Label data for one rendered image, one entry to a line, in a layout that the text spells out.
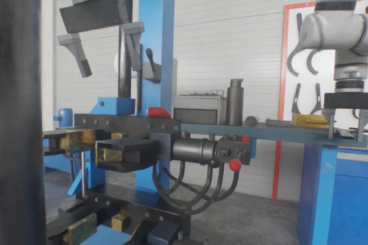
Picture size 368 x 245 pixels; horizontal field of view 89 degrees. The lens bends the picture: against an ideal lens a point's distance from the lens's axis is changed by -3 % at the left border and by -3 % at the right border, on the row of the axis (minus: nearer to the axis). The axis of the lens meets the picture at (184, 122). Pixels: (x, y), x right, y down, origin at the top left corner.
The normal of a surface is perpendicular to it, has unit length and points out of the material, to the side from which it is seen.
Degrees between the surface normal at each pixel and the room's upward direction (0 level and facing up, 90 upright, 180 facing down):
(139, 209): 90
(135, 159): 90
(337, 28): 115
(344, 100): 90
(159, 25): 90
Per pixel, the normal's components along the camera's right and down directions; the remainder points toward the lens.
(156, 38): -0.38, 0.06
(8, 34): 0.85, 0.07
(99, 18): -0.10, 0.47
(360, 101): -0.60, 0.04
